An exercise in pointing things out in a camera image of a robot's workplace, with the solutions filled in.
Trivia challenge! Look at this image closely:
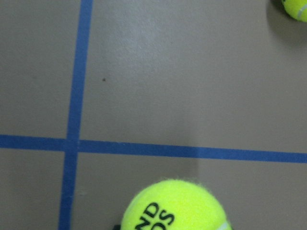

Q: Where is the yellow tennis ball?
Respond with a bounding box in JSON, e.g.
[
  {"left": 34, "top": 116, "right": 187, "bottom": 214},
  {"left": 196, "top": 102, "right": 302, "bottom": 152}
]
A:
[
  {"left": 120, "top": 179, "right": 232, "bottom": 230},
  {"left": 282, "top": 0, "right": 307, "bottom": 23}
]

